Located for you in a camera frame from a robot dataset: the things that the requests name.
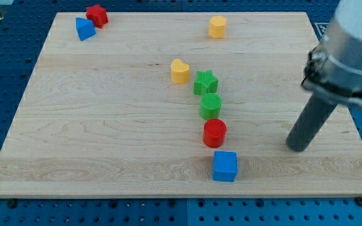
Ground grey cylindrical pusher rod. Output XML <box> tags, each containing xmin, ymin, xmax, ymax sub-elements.
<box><xmin>286</xmin><ymin>94</ymin><xmax>337</xmax><ymax>152</ymax></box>

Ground blue triangle block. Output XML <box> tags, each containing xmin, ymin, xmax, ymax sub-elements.
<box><xmin>75</xmin><ymin>18</ymin><xmax>96</xmax><ymax>41</ymax></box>

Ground yellow heart block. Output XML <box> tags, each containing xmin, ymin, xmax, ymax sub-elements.
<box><xmin>170</xmin><ymin>58</ymin><xmax>190</xmax><ymax>84</ymax></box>

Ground red star block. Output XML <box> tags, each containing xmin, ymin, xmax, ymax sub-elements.
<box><xmin>85</xmin><ymin>4</ymin><xmax>109</xmax><ymax>29</ymax></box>

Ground blue cube block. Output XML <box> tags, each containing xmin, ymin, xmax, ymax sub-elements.
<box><xmin>212</xmin><ymin>151</ymin><xmax>238</xmax><ymax>182</ymax></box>

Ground light wooden board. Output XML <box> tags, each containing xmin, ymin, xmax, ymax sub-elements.
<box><xmin>0</xmin><ymin>12</ymin><xmax>362</xmax><ymax>199</ymax></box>

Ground red cylinder block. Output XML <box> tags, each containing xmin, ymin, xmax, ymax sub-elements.
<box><xmin>202</xmin><ymin>119</ymin><xmax>227</xmax><ymax>148</ymax></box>

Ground yellow hexagon block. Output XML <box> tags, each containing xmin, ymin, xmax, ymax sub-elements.
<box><xmin>208</xmin><ymin>15</ymin><xmax>228</xmax><ymax>39</ymax></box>

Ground green cylinder block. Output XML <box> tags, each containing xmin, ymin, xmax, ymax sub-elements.
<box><xmin>200</xmin><ymin>93</ymin><xmax>222</xmax><ymax>120</ymax></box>

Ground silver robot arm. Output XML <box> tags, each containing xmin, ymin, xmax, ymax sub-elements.
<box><xmin>286</xmin><ymin>0</ymin><xmax>362</xmax><ymax>152</ymax></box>

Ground green star block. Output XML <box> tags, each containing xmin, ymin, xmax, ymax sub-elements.
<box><xmin>193</xmin><ymin>70</ymin><xmax>219</xmax><ymax>95</ymax></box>

